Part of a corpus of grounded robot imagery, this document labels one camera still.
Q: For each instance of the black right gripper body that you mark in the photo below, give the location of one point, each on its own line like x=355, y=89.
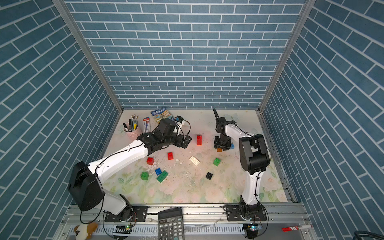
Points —
x=222, y=143

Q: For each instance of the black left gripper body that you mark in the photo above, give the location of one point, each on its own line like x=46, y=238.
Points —
x=178, y=141

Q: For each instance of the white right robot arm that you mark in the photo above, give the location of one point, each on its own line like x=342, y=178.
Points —
x=254, y=160

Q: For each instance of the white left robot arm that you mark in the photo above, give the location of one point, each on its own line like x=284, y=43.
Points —
x=86, y=180

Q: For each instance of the green lego brick right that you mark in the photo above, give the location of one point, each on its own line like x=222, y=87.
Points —
x=216, y=162

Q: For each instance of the white flat lego plate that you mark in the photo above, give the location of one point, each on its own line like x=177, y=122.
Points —
x=194, y=160

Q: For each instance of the black lego brick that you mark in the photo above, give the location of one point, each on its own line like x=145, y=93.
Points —
x=209, y=176

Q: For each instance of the blue small lego brick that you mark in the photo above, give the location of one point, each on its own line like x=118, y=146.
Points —
x=158, y=171

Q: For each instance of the green long lego brick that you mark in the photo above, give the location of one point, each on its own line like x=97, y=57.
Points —
x=162, y=176

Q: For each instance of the green square lego brick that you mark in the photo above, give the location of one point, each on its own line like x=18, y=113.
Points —
x=144, y=176

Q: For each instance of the blue Treehouse paperback book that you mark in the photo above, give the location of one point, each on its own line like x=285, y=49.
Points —
x=162, y=113

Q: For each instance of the HB pencil box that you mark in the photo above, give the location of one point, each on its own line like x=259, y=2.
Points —
x=146, y=125

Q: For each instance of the pink metal pencil bucket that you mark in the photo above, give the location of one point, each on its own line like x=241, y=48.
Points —
x=131, y=133

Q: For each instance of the bundle of pencils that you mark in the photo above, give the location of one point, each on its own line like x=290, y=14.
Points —
x=133, y=123

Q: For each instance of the black calculator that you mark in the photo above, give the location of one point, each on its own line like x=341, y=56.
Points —
x=171, y=224

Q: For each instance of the red white marker pen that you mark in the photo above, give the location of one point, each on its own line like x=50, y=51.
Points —
x=296, y=228

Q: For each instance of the plush toy dog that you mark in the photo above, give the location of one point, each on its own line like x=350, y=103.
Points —
x=85, y=231

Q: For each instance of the aluminium corner post left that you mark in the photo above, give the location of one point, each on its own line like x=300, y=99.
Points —
x=77, y=34

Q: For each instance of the aluminium corner post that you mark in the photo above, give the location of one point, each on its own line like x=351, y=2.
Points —
x=287, y=51
x=77, y=34

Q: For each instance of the aluminium corner post right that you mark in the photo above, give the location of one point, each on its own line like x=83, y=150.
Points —
x=287, y=51

